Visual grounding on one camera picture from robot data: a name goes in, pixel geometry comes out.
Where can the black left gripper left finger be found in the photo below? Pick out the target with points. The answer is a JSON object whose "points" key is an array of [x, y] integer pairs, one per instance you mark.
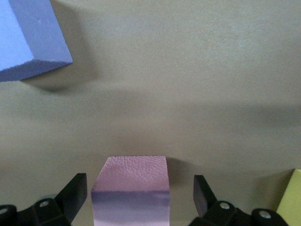
{"points": [[70, 200]]}

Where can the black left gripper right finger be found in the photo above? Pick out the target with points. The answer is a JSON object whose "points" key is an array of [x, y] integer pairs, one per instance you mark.
{"points": [[211, 212]]}

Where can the pink foam cube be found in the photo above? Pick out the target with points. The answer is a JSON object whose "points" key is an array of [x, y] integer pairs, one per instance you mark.
{"points": [[131, 179]]}

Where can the yellow foam cube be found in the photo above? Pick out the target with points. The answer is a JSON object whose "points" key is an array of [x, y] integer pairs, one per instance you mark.
{"points": [[291, 200]]}

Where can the purple foam cube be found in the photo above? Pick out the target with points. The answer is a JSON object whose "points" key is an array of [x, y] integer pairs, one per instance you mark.
{"points": [[35, 35]]}

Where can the brown table cover sheet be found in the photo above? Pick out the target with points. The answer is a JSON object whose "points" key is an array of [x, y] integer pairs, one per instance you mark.
{"points": [[188, 70]]}

